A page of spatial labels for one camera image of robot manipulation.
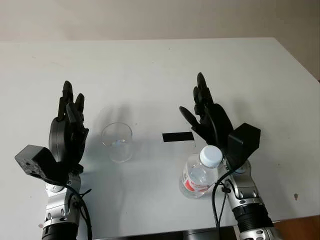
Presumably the clear plastic cup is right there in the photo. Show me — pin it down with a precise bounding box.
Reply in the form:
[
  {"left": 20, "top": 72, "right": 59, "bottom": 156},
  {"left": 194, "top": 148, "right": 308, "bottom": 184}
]
[{"left": 100, "top": 122, "right": 133, "bottom": 164}]

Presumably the dark grey robot torso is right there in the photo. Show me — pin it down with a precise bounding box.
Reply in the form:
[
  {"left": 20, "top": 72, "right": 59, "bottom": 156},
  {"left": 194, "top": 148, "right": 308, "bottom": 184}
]
[{"left": 126, "top": 228, "right": 238, "bottom": 240}]

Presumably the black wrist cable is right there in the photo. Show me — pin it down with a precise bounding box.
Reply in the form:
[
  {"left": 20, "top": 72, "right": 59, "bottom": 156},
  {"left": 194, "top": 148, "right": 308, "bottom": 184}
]
[
  {"left": 205, "top": 107, "right": 236, "bottom": 240},
  {"left": 63, "top": 183, "right": 94, "bottom": 240}
]

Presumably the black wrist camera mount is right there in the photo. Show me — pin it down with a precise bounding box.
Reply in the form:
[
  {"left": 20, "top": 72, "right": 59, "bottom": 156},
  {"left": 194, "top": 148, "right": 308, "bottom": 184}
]
[
  {"left": 226, "top": 122, "right": 262, "bottom": 174},
  {"left": 14, "top": 144, "right": 70, "bottom": 186}
]

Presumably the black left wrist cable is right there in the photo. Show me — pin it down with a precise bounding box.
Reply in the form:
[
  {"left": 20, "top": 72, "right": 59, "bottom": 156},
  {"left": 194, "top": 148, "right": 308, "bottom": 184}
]
[{"left": 63, "top": 183, "right": 94, "bottom": 240}]

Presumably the clear water bottle white cap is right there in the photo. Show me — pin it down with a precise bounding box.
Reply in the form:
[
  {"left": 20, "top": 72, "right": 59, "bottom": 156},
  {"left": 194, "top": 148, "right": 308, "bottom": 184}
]
[{"left": 178, "top": 145, "right": 224, "bottom": 200}]

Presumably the black tape strip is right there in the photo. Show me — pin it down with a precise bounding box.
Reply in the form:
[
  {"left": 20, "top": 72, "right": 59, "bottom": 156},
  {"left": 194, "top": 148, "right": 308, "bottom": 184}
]
[{"left": 161, "top": 131, "right": 195, "bottom": 143}]

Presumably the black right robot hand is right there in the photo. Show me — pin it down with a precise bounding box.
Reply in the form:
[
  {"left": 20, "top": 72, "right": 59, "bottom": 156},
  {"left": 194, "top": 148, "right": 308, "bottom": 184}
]
[{"left": 179, "top": 72, "right": 235, "bottom": 153}]

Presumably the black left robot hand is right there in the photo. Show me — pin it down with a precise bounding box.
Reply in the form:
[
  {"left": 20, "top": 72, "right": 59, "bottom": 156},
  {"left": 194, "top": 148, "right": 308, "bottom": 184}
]
[{"left": 48, "top": 80, "right": 90, "bottom": 176}]

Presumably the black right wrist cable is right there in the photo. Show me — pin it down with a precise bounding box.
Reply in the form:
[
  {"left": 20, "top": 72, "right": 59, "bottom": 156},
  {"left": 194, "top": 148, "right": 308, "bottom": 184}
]
[{"left": 205, "top": 107, "right": 236, "bottom": 240}]

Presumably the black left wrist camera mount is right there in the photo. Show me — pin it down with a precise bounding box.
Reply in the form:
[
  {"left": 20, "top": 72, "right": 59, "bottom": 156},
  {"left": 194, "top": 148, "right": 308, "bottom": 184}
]
[{"left": 14, "top": 144, "right": 70, "bottom": 186}]

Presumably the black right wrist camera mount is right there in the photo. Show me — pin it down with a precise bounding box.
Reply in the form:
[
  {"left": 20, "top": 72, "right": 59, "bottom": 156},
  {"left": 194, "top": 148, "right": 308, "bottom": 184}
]
[{"left": 226, "top": 122, "right": 262, "bottom": 174}]

